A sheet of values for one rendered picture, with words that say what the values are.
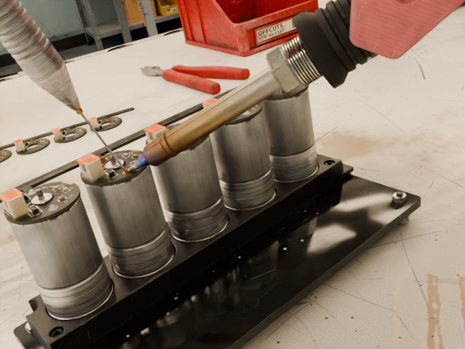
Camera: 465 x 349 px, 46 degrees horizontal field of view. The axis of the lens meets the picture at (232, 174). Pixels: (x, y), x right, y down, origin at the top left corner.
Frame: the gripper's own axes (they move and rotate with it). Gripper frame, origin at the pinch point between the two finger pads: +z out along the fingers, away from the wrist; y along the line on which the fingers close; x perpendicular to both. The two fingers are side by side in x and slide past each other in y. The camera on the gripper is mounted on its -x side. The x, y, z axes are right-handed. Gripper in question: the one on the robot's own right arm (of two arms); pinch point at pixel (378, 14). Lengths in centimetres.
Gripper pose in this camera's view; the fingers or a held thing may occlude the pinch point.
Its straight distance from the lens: 16.9
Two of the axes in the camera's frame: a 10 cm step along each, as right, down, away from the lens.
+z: -3.2, 8.2, 4.7
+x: 9.4, 3.2, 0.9
